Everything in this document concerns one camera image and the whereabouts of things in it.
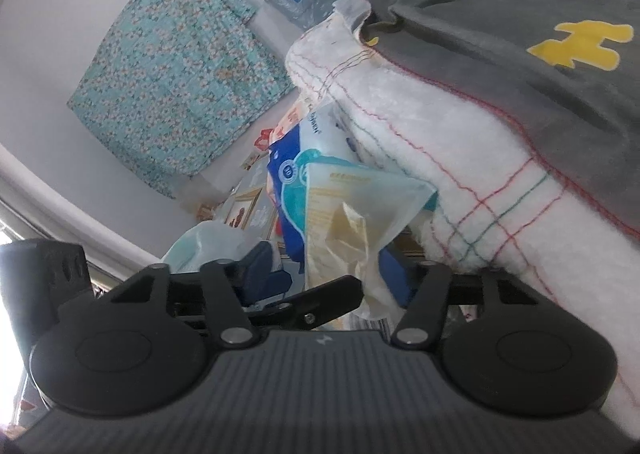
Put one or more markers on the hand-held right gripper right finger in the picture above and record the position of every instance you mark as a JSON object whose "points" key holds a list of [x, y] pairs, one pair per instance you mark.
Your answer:
{"points": [[395, 279]]}

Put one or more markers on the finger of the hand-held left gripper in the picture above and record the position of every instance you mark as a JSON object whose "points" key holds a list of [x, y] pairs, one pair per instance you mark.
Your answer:
{"points": [[281, 284], [325, 299]]}

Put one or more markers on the light blue plastic bag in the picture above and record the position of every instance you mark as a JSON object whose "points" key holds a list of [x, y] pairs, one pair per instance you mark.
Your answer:
{"points": [[210, 239]]}

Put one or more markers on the translucent yellowish packet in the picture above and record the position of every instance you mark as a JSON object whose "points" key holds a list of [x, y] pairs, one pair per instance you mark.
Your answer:
{"points": [[350, 214]]}

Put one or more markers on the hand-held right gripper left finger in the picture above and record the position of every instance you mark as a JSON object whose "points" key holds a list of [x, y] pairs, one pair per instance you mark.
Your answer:
{"points": [[260, 261]]}

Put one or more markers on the red and white packet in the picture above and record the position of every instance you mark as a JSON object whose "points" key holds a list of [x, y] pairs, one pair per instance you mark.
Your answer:
{"points": [[287, 124]]}

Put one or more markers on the teal floral curtain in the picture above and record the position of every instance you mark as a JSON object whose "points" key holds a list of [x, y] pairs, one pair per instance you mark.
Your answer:
{"points": [[175, 74]]}

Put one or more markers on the grey blanket with yellow figure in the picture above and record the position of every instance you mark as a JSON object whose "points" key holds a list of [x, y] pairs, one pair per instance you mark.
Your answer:
{"points": [[500, 34]]}

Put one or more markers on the wooden picture frame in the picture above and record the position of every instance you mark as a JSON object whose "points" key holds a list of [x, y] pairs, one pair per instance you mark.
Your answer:
{"points": [[242, 214]]}

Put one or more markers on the white wipes packet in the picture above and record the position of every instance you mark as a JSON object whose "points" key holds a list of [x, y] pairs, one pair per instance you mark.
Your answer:
{"points": [[325, 134]]}

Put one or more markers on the blue diaper pack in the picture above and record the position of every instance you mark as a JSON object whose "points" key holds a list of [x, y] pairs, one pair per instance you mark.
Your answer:
{"points": [[292, 189]]}

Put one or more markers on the white fleece blanket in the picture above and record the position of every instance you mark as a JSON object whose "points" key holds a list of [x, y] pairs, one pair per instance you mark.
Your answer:
{"points": [[425, 134]]}

